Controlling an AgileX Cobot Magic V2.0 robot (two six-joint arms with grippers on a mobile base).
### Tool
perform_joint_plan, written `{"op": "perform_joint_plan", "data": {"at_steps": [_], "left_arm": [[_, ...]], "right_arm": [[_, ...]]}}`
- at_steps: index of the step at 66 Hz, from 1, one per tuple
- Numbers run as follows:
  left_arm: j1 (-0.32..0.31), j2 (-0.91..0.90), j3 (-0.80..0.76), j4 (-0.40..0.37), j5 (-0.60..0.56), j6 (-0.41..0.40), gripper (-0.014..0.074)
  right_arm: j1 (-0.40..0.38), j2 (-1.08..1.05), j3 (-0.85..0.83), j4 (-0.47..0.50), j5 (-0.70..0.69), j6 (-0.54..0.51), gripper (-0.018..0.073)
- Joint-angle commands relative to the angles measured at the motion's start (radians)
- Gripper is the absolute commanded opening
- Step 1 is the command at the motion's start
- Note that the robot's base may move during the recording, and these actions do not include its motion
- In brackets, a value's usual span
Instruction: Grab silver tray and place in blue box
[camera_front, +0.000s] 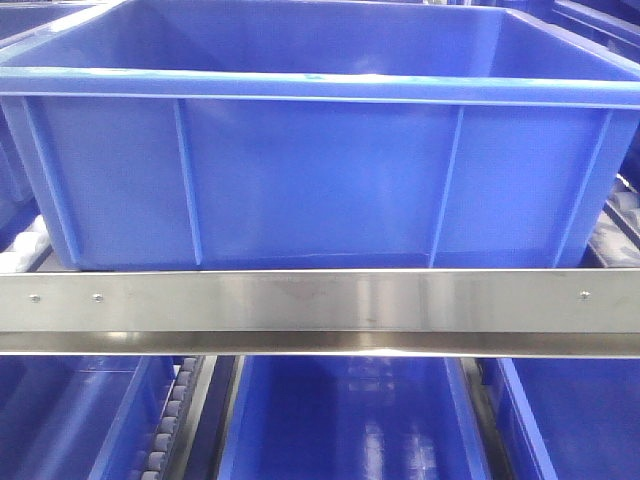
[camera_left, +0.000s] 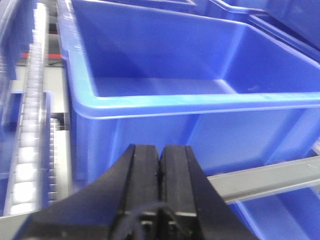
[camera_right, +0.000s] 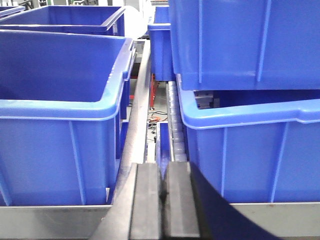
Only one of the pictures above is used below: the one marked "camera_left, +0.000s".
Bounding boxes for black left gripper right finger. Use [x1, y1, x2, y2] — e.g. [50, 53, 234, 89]
[159, 145, 257, 240]

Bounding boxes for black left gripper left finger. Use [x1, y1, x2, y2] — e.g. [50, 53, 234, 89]
[14, 144, 159, 240]

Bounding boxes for red floor frame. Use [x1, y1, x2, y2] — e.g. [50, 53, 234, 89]
[20, 52, 62, 60]

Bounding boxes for blue bins on shelf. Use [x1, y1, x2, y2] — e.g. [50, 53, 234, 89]
[109, 0, 320, 63]

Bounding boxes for blue target box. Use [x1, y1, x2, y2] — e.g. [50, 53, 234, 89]
[58, 0, 320, 190]

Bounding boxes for blue bin lower shelf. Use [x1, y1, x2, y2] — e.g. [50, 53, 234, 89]
[229, 187, 320, 240]

